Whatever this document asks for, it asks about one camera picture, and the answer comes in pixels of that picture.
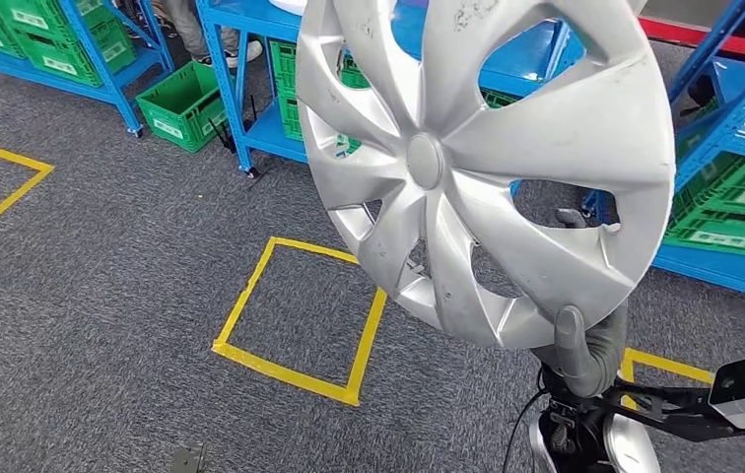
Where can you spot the red barrier tape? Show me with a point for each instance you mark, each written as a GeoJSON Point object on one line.
{"type": "Point", "coordinates": [705, 36]}

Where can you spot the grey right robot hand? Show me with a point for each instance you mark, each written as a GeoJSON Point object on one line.
{"type": "Point", "coordinates": [588, 365]}

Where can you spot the silver wheel hubcap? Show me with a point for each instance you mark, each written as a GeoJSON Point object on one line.
{"type": "Point", "coordinates": [425, 163]}

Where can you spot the person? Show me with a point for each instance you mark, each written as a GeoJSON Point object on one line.
{"type": "Point", "coordinates": [183, 19]}

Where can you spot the black right wrist camera bracket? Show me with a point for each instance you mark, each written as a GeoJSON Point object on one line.
{"type": "Point", "coordinates": [666, 408]}

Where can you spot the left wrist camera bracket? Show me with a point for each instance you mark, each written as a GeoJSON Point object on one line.
{"type": "Point", "coordinates": [188, 460]}

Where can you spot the open green plastic crate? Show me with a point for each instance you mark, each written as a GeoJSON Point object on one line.
{"type": "Point", "coordinates": [176, 104]}

